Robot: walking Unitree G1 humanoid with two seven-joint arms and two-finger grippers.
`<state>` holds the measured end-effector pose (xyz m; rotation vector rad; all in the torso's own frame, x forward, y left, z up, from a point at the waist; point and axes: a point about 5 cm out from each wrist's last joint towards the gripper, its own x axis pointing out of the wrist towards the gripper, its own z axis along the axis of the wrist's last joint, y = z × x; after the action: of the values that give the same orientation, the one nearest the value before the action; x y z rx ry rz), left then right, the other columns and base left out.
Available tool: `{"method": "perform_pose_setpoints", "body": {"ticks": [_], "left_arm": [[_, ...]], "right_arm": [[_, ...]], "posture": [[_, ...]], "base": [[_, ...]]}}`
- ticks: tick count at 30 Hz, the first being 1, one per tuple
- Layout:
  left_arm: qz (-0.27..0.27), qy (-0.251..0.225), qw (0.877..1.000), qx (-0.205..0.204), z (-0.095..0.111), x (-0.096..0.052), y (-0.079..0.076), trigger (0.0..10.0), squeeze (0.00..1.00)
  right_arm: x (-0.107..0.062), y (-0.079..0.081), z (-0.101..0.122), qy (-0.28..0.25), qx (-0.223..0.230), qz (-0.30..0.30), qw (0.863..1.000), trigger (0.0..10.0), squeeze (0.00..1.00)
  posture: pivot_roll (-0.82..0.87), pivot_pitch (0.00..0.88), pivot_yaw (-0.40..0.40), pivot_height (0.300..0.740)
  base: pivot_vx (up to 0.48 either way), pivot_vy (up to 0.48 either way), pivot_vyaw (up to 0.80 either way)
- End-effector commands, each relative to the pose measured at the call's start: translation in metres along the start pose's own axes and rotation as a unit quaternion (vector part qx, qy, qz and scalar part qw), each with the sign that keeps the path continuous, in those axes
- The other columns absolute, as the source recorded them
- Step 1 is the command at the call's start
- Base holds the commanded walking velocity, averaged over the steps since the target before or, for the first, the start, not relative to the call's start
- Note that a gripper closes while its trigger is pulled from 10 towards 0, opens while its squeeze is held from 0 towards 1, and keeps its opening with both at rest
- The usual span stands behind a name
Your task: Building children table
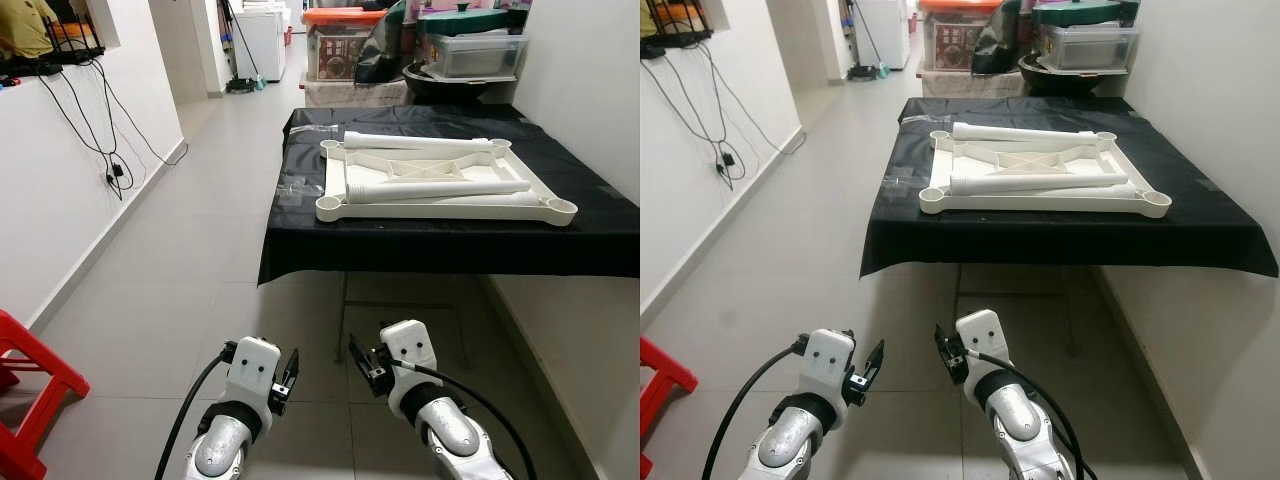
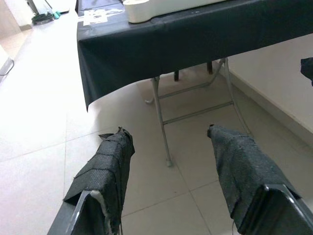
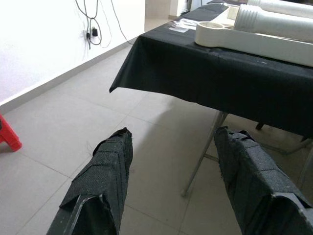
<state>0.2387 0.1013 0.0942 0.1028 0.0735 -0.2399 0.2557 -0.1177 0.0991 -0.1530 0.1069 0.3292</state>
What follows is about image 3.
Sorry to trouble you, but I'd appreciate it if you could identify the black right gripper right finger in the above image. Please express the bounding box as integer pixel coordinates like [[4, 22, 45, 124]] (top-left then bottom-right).
[[214, 125, 313, 235]]

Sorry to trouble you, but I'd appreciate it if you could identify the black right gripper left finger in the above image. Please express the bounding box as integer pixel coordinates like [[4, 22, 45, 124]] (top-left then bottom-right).
[[46, 126, 134, 235]]

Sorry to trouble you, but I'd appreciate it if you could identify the white plastic table top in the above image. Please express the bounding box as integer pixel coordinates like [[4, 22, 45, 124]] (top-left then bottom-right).
[[195, 4, 313, 67]]

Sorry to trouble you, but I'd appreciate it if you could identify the white plastic table leg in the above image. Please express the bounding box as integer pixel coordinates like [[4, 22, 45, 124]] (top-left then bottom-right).
[[246, 0, 313, 20], [234, 3, 313, 43]]

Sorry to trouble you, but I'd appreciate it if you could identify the red plastic stool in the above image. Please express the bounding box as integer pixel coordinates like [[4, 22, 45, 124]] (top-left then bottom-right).
[[0, 113, 23, 154]]

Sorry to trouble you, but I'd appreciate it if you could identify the black tablecloth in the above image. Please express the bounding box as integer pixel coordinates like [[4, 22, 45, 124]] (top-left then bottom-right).
[[109, 0, 313, 145]]

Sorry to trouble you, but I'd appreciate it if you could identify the clear plastic bag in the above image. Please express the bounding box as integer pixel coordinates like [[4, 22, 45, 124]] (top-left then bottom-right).
[[168, 19, 198, 32]]

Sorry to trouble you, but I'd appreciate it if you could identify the grey folding table frame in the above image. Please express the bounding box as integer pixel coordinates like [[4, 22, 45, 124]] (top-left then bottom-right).
[[180, 111, 313, 198]]

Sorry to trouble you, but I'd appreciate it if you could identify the thin grey wall cable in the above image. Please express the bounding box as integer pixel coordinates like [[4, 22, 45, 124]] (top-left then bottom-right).
[[97, 0, 134, 48]]

